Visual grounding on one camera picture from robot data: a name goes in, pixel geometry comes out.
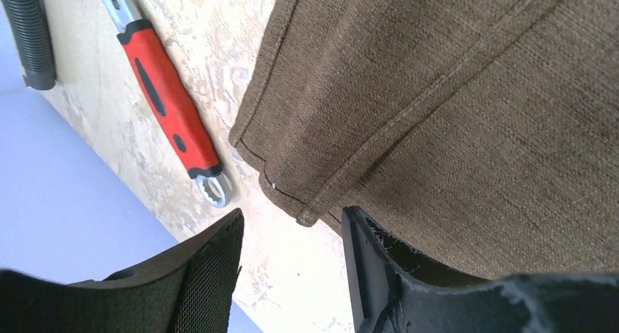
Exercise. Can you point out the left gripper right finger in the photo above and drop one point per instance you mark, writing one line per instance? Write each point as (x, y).
(396, 288)

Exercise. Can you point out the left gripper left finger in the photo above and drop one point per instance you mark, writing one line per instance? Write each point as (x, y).
(187, 288)

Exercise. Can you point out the brown cloth napkin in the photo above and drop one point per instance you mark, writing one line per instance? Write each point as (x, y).
(482, 132)

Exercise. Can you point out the red handled adjustable wrench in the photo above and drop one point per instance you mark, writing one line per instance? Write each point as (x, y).
(169, 101)

